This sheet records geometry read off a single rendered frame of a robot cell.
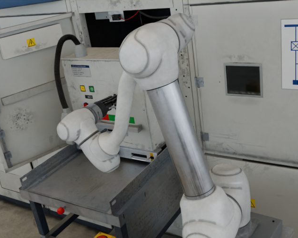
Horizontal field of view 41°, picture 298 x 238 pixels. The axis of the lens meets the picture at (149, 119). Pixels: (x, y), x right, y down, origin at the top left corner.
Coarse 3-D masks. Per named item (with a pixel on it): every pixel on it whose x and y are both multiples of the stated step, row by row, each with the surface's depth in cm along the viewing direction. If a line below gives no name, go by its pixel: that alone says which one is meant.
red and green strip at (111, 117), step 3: (108, 114) 202; (105, 117) 204; (108, 117) 203; (111, 117) 202; (114, 117) 200; (132, 117) 194; (111, 120) 203; (114, 120) 201; (129, 120) 196; (132, 120) 195
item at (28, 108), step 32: (0, 32) 198; (32, 32) 208; (64, 32) 223; (0, 64) 204; (32, 64) 215; (0, 96) 207; (32, 96) 219; (0, 128) 211; (32, 128) 223; (0, 160) 213; (32, 160) 224
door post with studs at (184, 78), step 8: (176, 0) 185; (176, 8) 187; (184, 48) 194; (184, 56) 195; (184, 64) 197; (184, 72) 199; (184, 80) 201; (184, 88) 203; (184, 96) 205; (192, 104) 205; (192, 112) 207; (192, 120) 209
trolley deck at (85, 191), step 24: (72, 168) 209; (96, 168) 205; (120, 168) 202; (168, 168) 197; (24, 192) 196; (48, 192) 190; (72, 192) 187; (96, 192) 184; (144, 192) 180; (96, 216) 172; (120, 216) 165
